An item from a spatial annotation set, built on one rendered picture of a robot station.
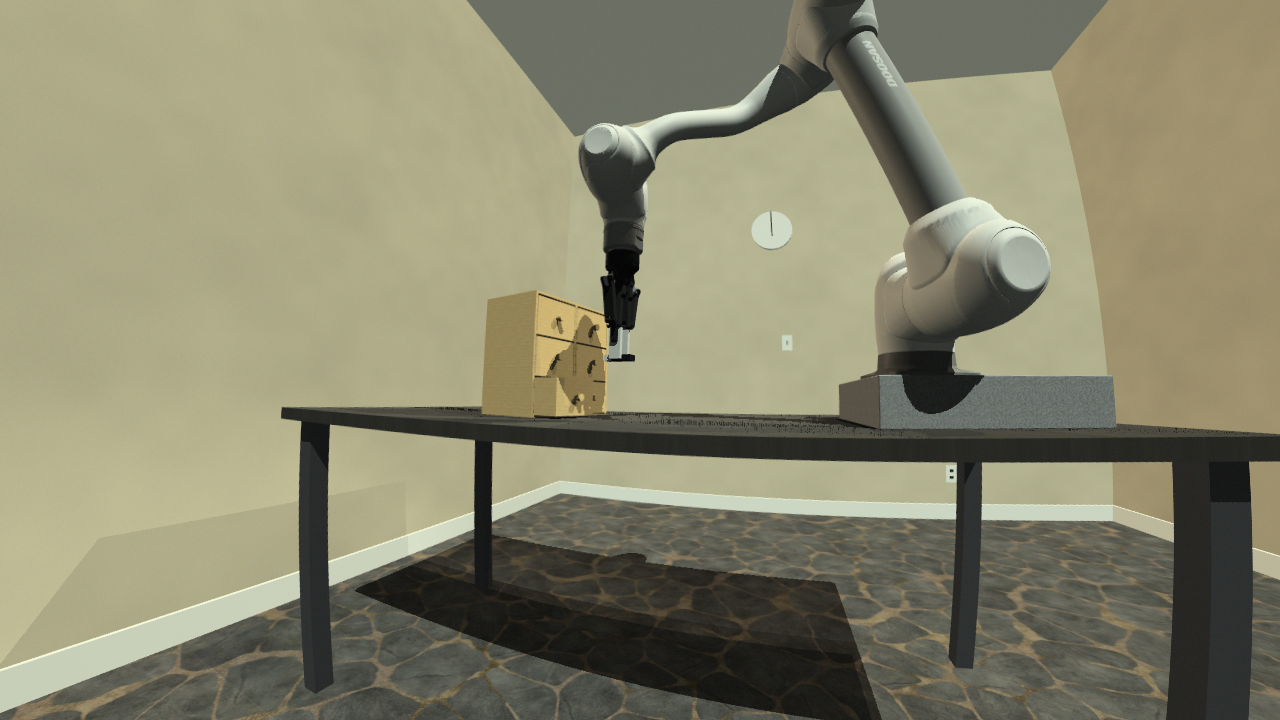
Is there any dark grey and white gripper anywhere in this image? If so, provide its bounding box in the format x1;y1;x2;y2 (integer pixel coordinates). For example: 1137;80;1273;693
600;249;641;359

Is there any tan wooden chest of drawers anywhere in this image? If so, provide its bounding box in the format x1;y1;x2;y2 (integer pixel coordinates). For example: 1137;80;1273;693
483;290;608;418

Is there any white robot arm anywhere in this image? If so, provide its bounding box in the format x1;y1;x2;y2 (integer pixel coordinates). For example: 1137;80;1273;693
579;0;1051;379

